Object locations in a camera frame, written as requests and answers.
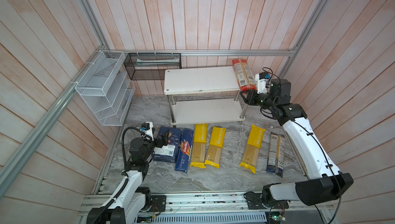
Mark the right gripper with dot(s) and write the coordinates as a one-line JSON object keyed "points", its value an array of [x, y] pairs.
{"points": [[251, 97]]}

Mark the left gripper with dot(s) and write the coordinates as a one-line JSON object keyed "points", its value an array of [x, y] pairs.
{"points": [[164, 139]]}

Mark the red spaghetti package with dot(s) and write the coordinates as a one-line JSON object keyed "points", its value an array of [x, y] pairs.
{"points": [[243, 74]]}

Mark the yellow pasta package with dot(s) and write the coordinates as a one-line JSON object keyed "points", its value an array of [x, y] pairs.
{"points": [[199, 146], [252, 148], [214, 152]]}

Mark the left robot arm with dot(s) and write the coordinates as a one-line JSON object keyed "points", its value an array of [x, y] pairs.
{"points": [[130, 198]]}

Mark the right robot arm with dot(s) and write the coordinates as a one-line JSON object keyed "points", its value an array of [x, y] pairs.
{"points": [[325, 181]]}

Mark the blue Barilla pasta box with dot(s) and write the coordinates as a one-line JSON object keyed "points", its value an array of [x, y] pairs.
{"points": [[170, 152]]}

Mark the blue spaghetti bag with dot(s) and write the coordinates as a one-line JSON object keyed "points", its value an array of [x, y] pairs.
{"points": [[185, 149]]}

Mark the white two-tier shelf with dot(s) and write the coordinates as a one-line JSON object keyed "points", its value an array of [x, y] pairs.
{"points": [[200, 81]]}

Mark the brown blue spaghetti package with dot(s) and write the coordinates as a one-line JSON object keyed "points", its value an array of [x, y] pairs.
{"points": [[276, 155]]}

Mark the black mesh basket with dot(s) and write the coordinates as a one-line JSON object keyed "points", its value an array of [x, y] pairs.
{"points": [[151, 66]]}

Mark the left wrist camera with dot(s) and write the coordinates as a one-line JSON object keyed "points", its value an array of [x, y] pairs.
{"points": [[147, 131]]}

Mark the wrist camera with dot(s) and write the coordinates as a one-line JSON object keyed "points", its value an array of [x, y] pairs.
{"points": [[262, 79], [147, 131]]}

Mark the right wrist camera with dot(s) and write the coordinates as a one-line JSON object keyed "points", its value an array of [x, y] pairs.
{"points": [[262, 79]]}

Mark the aluminium frame horizontal bar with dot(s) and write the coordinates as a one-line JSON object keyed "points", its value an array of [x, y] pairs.
{"points": [[232, 52]]}

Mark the white wire mesh rack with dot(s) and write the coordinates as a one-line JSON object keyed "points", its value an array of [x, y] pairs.
{"points": [[105, 89]]}

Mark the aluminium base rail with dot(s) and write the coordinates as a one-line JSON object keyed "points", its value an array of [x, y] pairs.
{"points": [[229, 208]]}

